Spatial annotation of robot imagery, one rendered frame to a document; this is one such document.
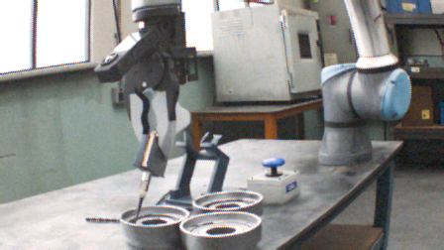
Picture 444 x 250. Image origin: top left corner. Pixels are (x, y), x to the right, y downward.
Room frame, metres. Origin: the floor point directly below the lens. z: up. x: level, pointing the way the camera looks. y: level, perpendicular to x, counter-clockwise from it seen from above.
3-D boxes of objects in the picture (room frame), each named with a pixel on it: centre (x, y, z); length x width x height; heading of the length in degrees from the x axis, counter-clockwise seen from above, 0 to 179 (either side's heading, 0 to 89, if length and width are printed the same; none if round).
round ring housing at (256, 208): (0.70, 0.00, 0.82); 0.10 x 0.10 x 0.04
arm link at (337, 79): (1.08, -0.30, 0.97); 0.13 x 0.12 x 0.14; 33
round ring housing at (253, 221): (0.59, 0.01, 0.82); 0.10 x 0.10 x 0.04
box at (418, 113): (3.77, -1.88, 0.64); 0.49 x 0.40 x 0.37; 58
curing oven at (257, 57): (3.25, -0.40, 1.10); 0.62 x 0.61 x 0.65; 143
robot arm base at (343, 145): (1.09, -0.30, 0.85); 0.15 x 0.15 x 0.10
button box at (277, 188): (0.83, -0.09, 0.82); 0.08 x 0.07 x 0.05; 143
